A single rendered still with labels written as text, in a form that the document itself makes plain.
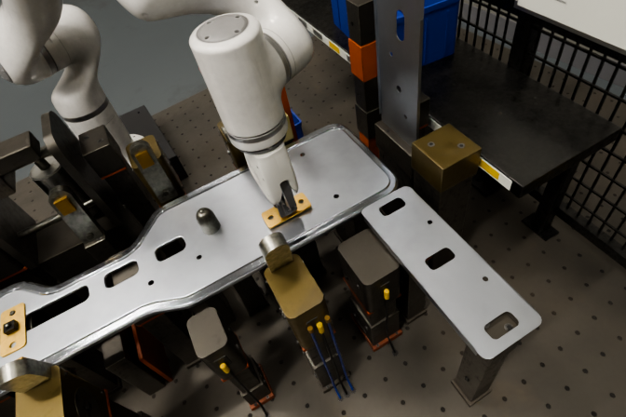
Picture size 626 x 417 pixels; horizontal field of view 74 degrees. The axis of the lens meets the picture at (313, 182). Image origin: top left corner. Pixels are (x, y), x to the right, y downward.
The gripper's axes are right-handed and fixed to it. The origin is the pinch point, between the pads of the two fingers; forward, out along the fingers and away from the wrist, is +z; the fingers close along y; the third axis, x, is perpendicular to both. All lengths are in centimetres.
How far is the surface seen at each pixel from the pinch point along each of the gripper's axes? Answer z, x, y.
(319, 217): 3.1, 4.2, 4.4
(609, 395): 33, 34, 46
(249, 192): 3.1, -3.9, -8.4
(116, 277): 4.2, -30.3, -5.7
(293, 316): -1.5, -7.7, 19.8
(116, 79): 104, -36, -270
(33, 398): -1.6, -41.4, 11.1
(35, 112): 104, -96, -272
